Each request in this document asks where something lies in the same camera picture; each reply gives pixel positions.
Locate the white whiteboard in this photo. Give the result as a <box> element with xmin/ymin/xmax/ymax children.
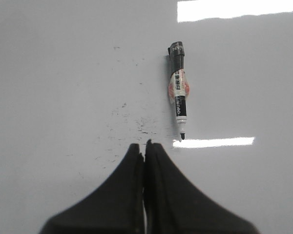
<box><xmin>0</xmin><ymin>0</ymin><xmax>293</xmax><ymax>234</ymax></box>

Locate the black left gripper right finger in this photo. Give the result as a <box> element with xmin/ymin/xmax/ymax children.
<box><xmin>144</xmin><ymin>140</ymin><xmax>259</xmax><ymax>234</ymax></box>

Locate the black white whiteboard marker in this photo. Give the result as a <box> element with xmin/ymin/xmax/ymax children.
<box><xmin>167</xmin><ymin>41</ymin><xmax>189</xmax><ymax>141</ymax></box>

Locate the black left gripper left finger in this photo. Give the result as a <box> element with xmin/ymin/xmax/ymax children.
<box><xmin>40</xmin><ymin>144</ymin><xmax>145</xmax><ymax>234</ymax></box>

